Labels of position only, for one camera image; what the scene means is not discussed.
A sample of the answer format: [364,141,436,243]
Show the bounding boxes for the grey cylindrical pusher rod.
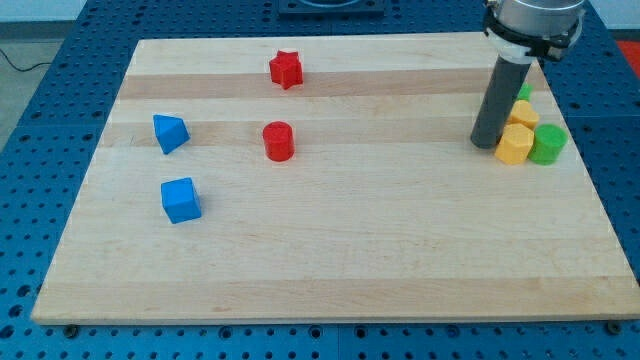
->
[470,57,531,149]

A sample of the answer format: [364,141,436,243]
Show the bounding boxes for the black cable on floor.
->
[0,48,54,73]

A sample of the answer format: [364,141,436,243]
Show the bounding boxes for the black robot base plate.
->
[276,0,386,16]

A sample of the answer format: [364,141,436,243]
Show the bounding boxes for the yellow hexagon block front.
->
[494,123,535,165]

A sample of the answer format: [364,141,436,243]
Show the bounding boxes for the green star block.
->
[516,82,534,102]

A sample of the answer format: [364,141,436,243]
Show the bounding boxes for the red star block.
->
[269,50,304,90]

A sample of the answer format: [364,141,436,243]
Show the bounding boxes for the red cylinder block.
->
[262,121,295,162]

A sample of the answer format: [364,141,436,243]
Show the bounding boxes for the blue triangular block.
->
[152,114,190,155]

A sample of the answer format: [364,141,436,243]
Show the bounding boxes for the green cylinder block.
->
[528,124,568,165]

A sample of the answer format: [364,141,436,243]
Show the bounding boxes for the yellow block rear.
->
[507,100,540,130]

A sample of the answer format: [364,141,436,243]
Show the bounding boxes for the wooden board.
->
[31,32,639,325]

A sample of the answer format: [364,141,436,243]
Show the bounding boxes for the blue cube block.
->
[161,177,202,224]

